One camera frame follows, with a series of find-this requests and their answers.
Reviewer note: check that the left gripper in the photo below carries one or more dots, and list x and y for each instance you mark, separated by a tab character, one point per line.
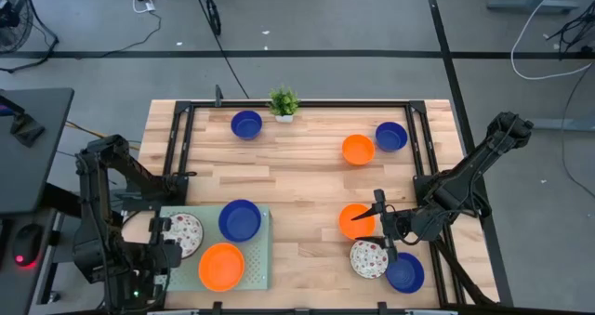
162	259

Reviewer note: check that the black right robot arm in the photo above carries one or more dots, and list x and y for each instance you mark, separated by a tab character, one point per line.
465	173

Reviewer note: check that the black floor fan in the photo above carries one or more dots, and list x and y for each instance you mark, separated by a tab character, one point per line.
5	17

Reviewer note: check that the orange plastic mini bowl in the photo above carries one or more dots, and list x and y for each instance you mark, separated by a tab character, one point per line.
355	229
358	150
221	267

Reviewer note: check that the green perforated metal shelf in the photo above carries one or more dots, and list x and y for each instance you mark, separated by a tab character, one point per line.
258	268

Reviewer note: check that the grey desk foot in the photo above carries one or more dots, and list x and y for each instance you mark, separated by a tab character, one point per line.
558	124

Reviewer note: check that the blue plastic mini bowl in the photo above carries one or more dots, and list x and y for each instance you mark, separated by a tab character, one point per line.
410	276
240	222
391	137
246	125

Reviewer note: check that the black stand on desk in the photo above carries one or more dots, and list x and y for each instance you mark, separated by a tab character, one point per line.
25	128

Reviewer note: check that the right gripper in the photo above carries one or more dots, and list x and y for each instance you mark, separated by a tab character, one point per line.
402	227

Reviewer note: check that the floral print mini bowl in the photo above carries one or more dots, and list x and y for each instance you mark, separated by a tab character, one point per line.
367	261
187	233

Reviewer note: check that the black aluminium table frame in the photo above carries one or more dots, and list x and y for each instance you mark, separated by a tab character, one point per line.
348	103

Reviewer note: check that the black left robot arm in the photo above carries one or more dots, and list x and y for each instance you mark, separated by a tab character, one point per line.
88	213

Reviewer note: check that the black desk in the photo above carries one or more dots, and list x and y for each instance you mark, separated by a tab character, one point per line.
32	175

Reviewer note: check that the small plant in white pot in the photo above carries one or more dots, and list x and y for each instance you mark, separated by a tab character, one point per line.
283	102

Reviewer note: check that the black diagonal beam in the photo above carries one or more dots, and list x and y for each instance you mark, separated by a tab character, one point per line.
60	199

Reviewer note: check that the black oval device with light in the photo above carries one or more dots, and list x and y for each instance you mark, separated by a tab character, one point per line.
27	243

